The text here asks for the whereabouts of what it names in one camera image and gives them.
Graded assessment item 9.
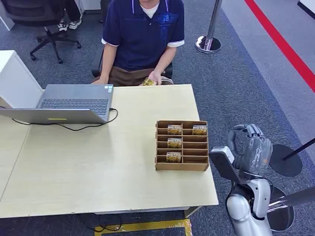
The red barrier belt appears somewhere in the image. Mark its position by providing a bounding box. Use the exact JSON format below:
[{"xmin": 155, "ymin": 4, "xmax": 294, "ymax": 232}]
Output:
[{"xmin": 244, "ymin": 0, "xmax": 315, "ymax": 93}]

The brown wooden card holder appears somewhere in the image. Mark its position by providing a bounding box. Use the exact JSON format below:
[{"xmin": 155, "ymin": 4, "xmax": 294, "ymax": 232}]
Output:
[{"xmin": 155, "ymin": 120, "xmax": 209, "ymax": 172}]

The person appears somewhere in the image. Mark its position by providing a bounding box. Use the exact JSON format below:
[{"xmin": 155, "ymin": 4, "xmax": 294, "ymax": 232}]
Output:
[
  {"xmin": 91, "ymin": 0, "xmax": 185, "ymax": 87},
  {"xmin": 57, "ymin": 0, "xmax": 85, "ymax": 32}
]

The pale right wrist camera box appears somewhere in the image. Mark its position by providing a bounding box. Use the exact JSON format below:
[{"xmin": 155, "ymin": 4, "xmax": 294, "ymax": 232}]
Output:
[{"xmin": 208, "ymin": 146, "xmax": 243, "ymax": 184}]

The person's right hand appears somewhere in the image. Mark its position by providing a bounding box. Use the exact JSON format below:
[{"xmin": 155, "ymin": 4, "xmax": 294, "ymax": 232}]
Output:
[{"xmin": 91, "ymin": 77, "xmax": 109, "ymax": 87}]

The black laptop cable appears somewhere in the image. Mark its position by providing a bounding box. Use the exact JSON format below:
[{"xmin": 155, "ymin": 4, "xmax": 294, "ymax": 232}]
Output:
[{"xmin": 0, "ymin": 106, "xmax": 119, "ymax": 132}]

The yellow hotel key card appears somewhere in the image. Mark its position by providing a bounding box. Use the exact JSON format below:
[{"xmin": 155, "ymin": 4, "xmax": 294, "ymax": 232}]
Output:
[
  {"xmin": 167, "ymin": 124, "xmax": 183, "ymax": 135},
  {"xmin": 166, "ymin": 152, "xmax": 182, "ymax": 163},
  {"xmin": 167, "ymin": 138, "xmax": 183, "ymax": 149},
  {"xmin": 192, "ymin": 125, "xmax": 208, "ymax": 136}
]

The chrome stanchion post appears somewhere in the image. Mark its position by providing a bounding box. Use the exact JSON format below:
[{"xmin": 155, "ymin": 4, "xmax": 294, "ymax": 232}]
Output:
[
  {"xmin": 195, "ymin": 0, "xmax": 223, "ymax": 55},
  {"xmin": 267, "ymin": 185, "xmax": 315, "ymax": 233}
]

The grey laptop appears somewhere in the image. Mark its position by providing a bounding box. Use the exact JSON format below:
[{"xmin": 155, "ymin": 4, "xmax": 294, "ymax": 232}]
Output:
[{"xmin": 0, "ymin": 84, "xmax": 114, "ymax": 125}]

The white cabinet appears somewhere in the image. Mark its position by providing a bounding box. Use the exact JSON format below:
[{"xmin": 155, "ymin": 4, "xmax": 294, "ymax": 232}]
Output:
[{"xmin": 0, "ymin": 50, "xmax": 45, "ymax": 109}]

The white board with black edge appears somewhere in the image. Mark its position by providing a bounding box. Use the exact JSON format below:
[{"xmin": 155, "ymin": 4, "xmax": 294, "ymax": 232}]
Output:
[{"xmin": 297, "ymin": 0, "xmax": 315, "ymax": 20}]

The yellow floor tape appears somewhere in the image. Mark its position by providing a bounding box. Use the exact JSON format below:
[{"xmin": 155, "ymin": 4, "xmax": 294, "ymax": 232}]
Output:
[{"xmin": 94, "ymin": 219, "xmax": 193, "ymax": 236}]

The black wheeled office chair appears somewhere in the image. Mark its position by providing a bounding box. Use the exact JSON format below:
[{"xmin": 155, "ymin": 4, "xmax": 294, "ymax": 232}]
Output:
[{"xmin": 0, "ymin": 0, "xmax": 82, "ymax": 64}]

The stack of yellow cards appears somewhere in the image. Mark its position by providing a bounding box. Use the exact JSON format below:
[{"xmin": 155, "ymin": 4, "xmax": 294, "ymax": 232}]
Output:
[{"xmin": 140, "ymin": 78, "xmax": 158, "ymax": 87}]

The white table frame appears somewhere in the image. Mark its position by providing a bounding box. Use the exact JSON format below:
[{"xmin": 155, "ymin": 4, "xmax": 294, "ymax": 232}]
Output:
[{"xmin": 94, "ymin": 205, "xmax": 202, "ymax": 218}]

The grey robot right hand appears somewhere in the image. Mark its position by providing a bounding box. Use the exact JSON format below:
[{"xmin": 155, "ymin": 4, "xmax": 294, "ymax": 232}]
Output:
[{"xmin": 242, "ymin": 123, "xmax": 273, "ymax": 177}]

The black stanchion post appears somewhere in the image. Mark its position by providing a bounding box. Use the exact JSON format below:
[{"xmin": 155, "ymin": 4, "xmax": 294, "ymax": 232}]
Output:
[{"xmin": 269, "ymin": 137, "xmax": 315, "ymax": 177}]

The black cable under table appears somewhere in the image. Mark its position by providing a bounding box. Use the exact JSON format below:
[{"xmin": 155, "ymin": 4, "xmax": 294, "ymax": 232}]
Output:
[{"xmin": 79, "ymin": 213, "xmax": 122, "ymax": 233}]

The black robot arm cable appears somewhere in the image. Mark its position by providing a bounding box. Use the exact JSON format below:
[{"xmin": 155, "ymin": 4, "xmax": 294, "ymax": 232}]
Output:
[{"xmin": 226, "ymin": 124, "xmax": 248, "ymax": 170}]

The person's left hand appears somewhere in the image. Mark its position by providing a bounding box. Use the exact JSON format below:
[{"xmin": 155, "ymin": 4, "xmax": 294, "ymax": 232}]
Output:
[{"xmin": 148, "ymin": 70, "xmax": 163, "ymax": 87}]

